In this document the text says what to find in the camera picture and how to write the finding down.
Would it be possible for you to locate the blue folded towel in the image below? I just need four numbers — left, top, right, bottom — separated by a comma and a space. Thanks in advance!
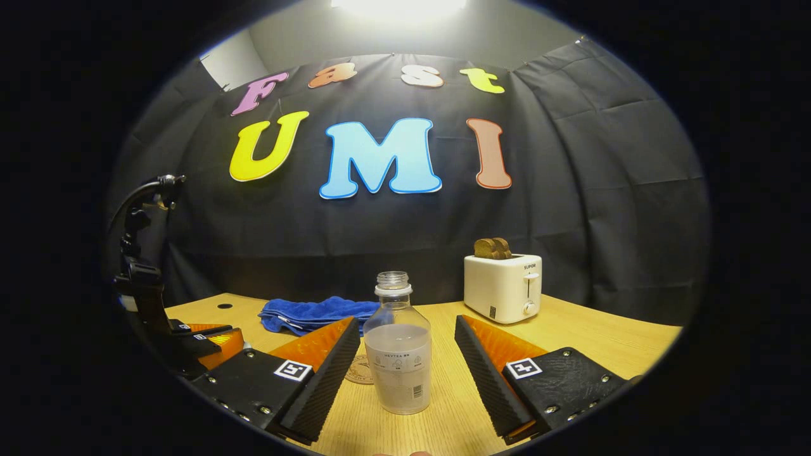
259, 296, 381, 336

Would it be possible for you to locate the round brown coaster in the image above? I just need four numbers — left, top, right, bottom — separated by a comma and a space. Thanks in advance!
345, 355, 376, 385

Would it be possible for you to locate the white toaster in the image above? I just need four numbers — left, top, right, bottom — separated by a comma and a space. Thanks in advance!
464, 253, 543, 325

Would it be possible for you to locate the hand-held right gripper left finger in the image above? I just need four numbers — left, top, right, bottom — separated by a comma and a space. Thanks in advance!
190, 317, 362, 446

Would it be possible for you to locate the black backdrop cloth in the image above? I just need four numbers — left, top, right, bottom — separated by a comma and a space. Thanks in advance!
105, 38, 710, 311

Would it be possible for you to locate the brown bread slice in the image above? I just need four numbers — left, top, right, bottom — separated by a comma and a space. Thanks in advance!
474, 237, 513, 260

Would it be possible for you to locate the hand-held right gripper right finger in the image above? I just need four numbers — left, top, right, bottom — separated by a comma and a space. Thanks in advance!
454, 315, 641, 444

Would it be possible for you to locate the clear plastic water bottle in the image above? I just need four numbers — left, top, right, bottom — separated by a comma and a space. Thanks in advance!
363, 271, 433, 415

